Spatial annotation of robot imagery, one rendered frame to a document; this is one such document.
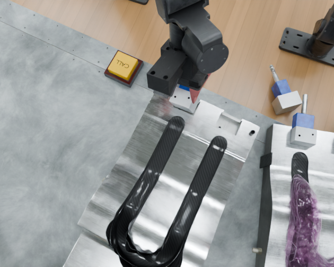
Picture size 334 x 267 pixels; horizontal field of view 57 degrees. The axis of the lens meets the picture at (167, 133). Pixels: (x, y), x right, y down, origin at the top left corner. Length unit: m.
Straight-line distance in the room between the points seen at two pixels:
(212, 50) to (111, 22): 0.52
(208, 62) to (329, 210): 0.43
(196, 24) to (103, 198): 0.39
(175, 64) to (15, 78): 0.54
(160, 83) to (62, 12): 0.55
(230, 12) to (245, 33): 0.08
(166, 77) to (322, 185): 0.45
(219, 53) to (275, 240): 0.42
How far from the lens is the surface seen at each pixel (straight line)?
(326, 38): 0.87
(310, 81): 0.94
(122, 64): 0.85
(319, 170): 0.82
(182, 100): 0.69
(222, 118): 0.77
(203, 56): 0.50
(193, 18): 0.53
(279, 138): 0.80
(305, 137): 0.79
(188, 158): 0.71
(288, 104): 0.84
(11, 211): 0.88
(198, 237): 0.67
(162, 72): 0.54
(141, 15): 0.97
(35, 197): 0.85
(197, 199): 0.70
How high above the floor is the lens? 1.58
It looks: 75 degrees down
